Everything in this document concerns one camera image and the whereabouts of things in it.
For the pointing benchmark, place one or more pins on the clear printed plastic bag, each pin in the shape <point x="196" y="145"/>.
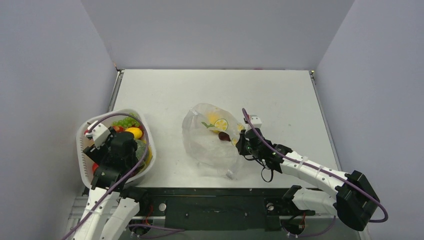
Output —
<point x="204" y="146"/>

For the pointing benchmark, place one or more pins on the white plastic basket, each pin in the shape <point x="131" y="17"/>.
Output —
<point x="85" y="163"/>

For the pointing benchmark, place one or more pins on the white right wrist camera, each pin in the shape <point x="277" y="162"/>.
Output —
<point x="253" y="121"/>

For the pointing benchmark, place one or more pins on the green fake melon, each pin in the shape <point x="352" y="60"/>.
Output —
<point x="142" y="152"/>

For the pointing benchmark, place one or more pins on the green fake grapes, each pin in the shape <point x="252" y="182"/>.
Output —
<point x="126" y="122"/>

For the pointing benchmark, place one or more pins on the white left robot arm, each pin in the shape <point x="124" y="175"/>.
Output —
<point x="109" y="207"/>

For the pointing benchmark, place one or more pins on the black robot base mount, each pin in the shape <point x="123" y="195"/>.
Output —
<point x="218" y="209"/>

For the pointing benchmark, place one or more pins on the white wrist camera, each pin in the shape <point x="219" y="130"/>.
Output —
<point x="97" y="132"/>
<point x="253" y="121"/>

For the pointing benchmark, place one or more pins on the yellow fake lemon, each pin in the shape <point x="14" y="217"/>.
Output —
<point x="215" y="122"/>

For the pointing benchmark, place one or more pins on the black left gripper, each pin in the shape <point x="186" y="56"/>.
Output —
<point x="99" y="154"/>

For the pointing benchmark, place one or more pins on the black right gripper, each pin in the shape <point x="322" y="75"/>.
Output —
<point x="243" y="143"/>

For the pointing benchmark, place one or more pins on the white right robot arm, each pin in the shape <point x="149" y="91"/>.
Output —
<point x="348" y="196"/>

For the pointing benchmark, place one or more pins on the small dark fake plum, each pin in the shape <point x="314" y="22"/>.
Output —
<point x="223" y="136"/>

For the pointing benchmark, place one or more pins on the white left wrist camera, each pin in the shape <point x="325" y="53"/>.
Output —
<point x="97" y="132"/>

